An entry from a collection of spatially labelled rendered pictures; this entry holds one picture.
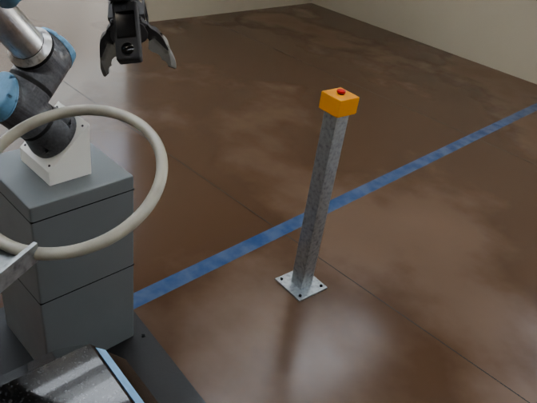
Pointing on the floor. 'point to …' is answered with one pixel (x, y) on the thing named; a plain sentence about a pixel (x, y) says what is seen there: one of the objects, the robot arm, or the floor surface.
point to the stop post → (320, 193)
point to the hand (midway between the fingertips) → (140, 74)
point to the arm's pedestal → (21, 229)
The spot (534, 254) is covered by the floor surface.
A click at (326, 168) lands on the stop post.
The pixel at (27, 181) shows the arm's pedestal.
